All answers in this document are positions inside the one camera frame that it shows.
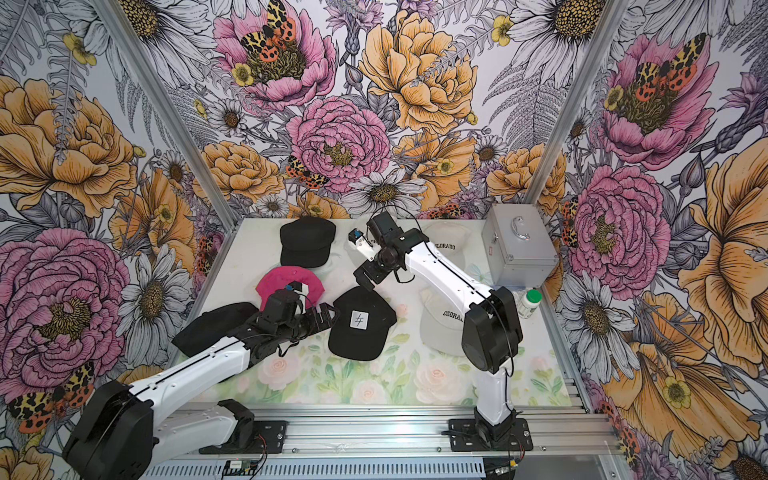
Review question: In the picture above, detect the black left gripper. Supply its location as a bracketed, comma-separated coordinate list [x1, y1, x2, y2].
[276, 303, 339, 343]

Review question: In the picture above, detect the pink cap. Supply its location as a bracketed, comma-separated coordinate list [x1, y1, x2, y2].
[255, 266, 325, 307]

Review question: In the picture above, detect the black cap with patch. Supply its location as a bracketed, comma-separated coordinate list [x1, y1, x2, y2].
[328, 286, 397, 362]

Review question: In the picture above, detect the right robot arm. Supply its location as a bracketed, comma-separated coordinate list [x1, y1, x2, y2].
[348, 211, 525, 451]

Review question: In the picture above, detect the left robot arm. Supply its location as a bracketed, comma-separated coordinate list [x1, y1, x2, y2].
[63, 284, 338, 479]

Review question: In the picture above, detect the white Colorado cap back right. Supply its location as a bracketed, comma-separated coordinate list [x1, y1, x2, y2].
[425, 221, 471, 270]

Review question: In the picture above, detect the white colorado cap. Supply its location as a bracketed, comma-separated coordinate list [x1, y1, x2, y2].
[425, 221, 471, 270]
[420, 288, 465, 357]

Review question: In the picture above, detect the white Colorado cap front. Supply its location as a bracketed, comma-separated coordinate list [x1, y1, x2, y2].
[420, 288, 465, 357]

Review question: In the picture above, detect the silver metal case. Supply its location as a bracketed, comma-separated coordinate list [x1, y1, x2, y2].
[481, 204, 559, 290]

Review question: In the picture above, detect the white bottle green lid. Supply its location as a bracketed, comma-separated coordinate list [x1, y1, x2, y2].
[516, 288, 543, 319]

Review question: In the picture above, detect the small circuit board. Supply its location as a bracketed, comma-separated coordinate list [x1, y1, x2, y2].
[221, 459, 259, 479]

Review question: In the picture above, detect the perforated metal tray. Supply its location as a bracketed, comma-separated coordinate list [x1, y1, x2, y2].
[143, 456, 486, 479]

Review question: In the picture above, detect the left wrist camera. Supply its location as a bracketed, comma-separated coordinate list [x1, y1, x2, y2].
[285, 281, 309, 298]

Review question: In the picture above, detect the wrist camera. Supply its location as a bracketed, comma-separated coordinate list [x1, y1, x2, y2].
[285, 281, 309, 298]
[348, 228, 378, 260]

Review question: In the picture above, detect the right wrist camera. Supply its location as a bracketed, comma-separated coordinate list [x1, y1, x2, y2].
[348, 228, 378, 260]

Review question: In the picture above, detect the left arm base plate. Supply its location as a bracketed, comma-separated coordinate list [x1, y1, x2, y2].
[198, 421, 288, 455]

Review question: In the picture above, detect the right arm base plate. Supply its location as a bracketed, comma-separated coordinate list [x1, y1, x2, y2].
[442, 417, 534, 454]

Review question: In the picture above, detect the aluminium front rail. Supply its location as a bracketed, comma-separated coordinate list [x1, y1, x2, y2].
[107, 405, 622, 462]

